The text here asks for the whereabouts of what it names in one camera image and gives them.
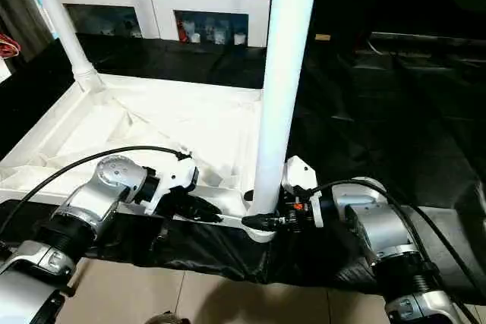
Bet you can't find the white plastic table top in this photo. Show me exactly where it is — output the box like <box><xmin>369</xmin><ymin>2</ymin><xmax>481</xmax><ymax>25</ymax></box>
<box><xmin>0</xmin><ymin>74</ymin><xmax>280</xmax><ymax>243</ymax></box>

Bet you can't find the black work mat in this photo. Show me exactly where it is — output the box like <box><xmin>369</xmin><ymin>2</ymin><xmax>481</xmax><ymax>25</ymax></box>
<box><xmin>0</xmin><ymin>34</ymin><xmax>486</xmax><ymax>298</ymax></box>

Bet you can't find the red cable bundle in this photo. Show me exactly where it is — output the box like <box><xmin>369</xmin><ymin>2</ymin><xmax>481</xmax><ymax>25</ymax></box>
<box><xmin>0</xmin><ymin>33</ymin><xmax>22</xmax><ymax>59</ymax></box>

